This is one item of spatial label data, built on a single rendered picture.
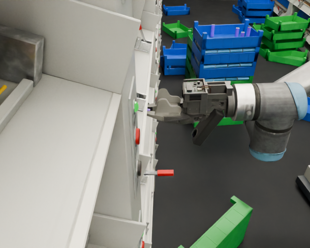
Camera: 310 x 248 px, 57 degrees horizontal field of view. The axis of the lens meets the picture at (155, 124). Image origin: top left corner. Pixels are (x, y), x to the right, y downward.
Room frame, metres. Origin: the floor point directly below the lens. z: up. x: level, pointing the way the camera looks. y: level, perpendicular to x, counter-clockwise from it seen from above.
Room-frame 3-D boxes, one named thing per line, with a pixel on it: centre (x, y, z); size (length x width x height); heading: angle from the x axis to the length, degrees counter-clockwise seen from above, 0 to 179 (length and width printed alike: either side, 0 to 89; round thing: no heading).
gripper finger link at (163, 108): (0.57, -0.02, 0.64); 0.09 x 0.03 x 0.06; 93
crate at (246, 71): (1.47, -0.37, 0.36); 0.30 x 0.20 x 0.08; 97
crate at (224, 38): (1.47, -0.37, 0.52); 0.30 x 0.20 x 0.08; 97
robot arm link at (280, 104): (0.59, -0.29, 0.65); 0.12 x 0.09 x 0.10; 88
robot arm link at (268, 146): (0.60, -0.30, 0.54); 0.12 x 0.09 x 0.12; 0
